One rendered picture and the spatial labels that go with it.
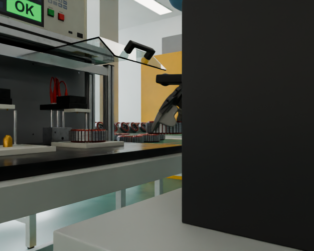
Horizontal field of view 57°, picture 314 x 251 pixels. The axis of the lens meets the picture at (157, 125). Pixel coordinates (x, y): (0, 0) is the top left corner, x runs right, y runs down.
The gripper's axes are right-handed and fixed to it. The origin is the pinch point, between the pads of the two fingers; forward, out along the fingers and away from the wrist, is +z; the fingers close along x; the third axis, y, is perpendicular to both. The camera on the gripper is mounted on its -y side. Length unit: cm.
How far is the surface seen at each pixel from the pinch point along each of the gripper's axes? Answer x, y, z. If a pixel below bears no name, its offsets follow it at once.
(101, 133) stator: -10.8, -11.4, 8.5
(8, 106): -33.6, -21.5, 7.1
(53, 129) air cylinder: -14.3, -26.8, 17.1
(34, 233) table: 45, -75, 131
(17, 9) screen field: -26, -45, -11
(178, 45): 336, -232, -12
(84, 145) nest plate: -18.3, -8.7, 10.3
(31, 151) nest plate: -33.9, -8.0, 10.5
